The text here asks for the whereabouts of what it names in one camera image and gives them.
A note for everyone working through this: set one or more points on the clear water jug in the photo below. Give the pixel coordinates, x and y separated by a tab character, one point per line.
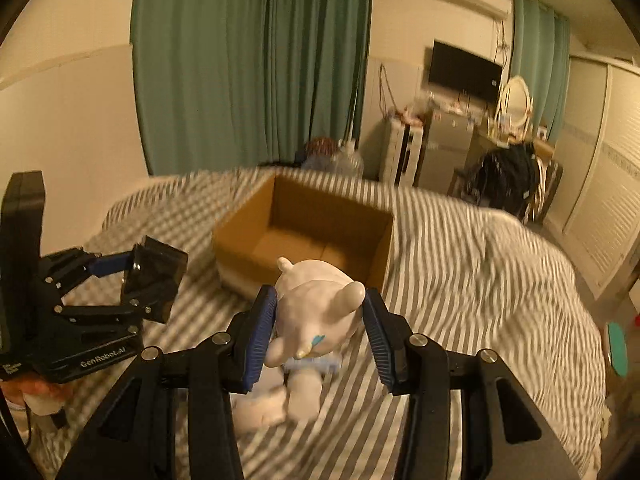
347	161

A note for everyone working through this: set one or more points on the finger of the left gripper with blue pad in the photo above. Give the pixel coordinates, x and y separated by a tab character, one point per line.
71	267
97	318

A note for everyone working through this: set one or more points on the green stool seat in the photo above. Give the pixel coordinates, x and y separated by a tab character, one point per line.
616	349

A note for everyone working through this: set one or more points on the small green curtain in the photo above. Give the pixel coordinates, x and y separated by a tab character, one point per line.
541	56

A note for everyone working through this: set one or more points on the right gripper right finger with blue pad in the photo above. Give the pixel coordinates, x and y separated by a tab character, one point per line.
503	434

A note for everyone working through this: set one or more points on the white bear plush toy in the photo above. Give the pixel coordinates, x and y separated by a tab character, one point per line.
318	310

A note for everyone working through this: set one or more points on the wooden dressing table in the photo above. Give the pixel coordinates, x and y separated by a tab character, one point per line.
481	145

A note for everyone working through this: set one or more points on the black wall television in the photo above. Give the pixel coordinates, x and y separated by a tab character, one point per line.
464	72

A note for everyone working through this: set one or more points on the brown cardboard box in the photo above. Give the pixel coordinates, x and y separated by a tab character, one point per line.
290	219

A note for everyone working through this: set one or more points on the oval white vanity mirror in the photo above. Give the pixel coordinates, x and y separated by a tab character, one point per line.
515	107

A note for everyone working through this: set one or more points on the white louvered wardrobe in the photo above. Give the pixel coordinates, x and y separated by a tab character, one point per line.
594	214

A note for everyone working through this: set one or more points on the large green curtain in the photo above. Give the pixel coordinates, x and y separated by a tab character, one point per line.
226	83

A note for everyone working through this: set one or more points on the black jacket on chair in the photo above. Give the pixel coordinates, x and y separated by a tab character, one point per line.
505	178

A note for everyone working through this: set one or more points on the white suitcase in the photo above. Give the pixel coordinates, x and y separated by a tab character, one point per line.
401	152

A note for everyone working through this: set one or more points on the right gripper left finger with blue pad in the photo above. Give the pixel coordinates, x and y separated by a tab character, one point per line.
131	435

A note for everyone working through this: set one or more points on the small grey refrigerator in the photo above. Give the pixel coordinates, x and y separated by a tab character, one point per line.
446	142

